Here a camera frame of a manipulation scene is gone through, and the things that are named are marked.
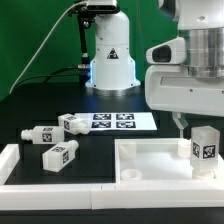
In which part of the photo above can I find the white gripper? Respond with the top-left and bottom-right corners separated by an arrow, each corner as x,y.
145,65 -> 224,138

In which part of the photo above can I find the white square tabletop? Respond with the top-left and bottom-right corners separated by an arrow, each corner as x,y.
115,138 -> 224,187

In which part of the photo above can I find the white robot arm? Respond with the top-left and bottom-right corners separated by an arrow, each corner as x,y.
86,0 -> 224,129

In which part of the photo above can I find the white U-shaped fence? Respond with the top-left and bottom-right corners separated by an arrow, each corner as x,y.
0,144 -> 224,210

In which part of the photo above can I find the white sheet with markers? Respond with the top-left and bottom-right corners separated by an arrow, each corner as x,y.
75,112 -> 157,131

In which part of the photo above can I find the black cable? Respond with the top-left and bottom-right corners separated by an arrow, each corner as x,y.
14,67 -> 83,88

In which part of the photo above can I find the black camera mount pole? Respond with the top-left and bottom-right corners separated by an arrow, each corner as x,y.
68,1 -> 95,87

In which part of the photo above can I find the white cable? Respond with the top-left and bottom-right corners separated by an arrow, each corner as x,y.
9,1 -> 86,94

